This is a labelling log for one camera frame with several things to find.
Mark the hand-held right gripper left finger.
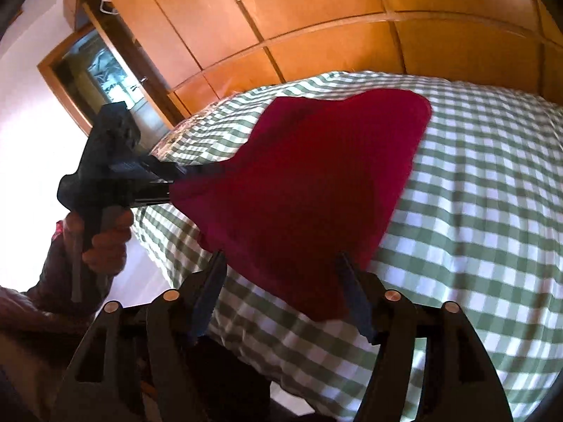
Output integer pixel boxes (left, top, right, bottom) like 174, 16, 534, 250
55, 250, 227, 422

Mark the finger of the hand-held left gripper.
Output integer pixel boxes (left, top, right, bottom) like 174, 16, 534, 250
147, 158, 229, 182
132, 186, 173, 206

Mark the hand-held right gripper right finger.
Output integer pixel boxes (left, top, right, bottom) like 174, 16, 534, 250
335, 252, 513, 422

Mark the red long-sleeved sweater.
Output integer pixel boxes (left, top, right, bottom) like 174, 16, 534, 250
169, 88, 432, 322

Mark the person's left forearm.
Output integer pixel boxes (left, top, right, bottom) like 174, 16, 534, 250
0, 222, 110, 317

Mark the person's left hand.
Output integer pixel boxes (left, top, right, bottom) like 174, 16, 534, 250
64, 209, 135, 283

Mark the wooden framed doorway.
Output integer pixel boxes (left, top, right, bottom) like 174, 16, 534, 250
37, 26, 177, 138

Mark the green checked blanket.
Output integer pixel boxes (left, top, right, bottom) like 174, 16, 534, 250
132, 69, 563, 422

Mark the wooden wardrobe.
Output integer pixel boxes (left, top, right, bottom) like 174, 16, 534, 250
64, 0, 563, 119

